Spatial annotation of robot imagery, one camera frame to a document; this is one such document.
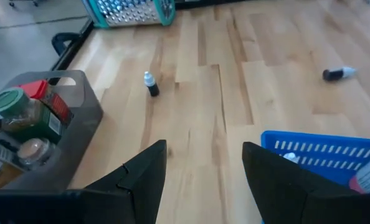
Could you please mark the dark grey plastic bin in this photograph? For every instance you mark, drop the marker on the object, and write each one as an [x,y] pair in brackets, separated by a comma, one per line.
[79,130]

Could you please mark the blue plastic basket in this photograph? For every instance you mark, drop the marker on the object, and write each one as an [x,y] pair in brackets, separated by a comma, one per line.
[328,168]

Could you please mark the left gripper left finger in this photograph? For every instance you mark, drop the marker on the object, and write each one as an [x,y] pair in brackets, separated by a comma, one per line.
[110,199]

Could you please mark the teal-framed metal box grater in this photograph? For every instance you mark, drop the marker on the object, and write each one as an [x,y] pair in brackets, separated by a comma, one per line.
[126,12]

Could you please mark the red-lidded spice tin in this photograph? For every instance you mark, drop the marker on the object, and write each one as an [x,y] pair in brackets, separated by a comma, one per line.
[35,88]

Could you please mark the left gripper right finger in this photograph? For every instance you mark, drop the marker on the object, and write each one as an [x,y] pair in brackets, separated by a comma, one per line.
[297,199]

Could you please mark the green-lidded spice jar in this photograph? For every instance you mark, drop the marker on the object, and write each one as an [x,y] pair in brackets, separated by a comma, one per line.
[7,99]

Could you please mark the small glass sprinkles jar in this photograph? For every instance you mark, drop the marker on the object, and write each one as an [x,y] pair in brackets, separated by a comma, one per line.
[34,149]

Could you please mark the small black food colouring bottle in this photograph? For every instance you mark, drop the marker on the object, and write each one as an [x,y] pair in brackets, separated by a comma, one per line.
[153,88]
[334,74]

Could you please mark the black table clamp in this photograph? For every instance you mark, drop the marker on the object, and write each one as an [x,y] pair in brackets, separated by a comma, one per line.
[58,40]

